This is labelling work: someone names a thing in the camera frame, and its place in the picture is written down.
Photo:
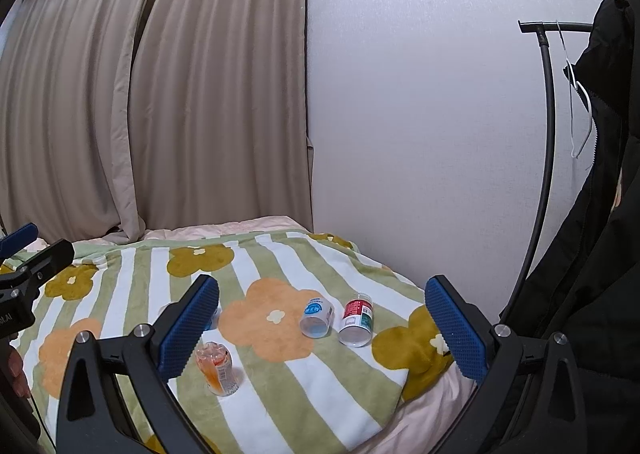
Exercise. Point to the orange label clear cup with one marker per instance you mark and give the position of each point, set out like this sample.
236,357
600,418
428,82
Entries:
218,370

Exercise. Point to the black jacket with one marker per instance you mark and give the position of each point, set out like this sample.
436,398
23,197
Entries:
607,214

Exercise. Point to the red label clear cup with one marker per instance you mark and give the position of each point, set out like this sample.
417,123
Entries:
356,320

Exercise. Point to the white clothes hanger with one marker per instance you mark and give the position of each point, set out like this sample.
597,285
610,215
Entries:
585,95

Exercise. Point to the black clothes rack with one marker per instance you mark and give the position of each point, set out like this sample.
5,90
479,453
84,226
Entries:
551,99

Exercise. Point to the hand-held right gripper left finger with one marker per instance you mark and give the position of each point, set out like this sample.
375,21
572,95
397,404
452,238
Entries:
192,319

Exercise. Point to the person's left hand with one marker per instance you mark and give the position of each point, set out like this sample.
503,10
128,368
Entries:
15,374

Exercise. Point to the floral striped blanket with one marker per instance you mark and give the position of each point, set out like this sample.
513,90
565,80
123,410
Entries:
300,384

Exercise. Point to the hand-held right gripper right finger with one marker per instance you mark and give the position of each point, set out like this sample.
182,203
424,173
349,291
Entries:
457,329

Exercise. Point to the beige curtain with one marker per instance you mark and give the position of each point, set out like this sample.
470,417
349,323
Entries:
225,94
65,109

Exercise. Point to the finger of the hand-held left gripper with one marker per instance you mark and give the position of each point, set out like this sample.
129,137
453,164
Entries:
22,235
50,259

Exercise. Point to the blue label clear cup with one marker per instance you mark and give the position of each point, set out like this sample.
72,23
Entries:
316,319

